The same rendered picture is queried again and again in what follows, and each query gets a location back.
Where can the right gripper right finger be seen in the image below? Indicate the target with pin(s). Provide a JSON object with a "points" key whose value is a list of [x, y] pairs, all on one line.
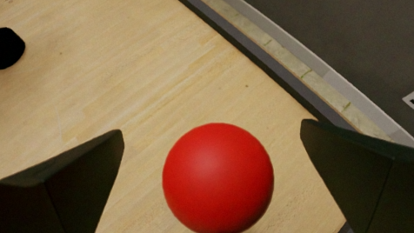
{"points": [[370, 179]]}

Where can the red ball on black stand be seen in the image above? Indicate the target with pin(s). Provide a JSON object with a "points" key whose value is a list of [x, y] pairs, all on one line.
{"points": [[218, 178]]}

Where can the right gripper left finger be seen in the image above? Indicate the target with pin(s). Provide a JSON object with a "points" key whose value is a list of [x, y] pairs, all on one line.
{"points": [[66, 193]]}

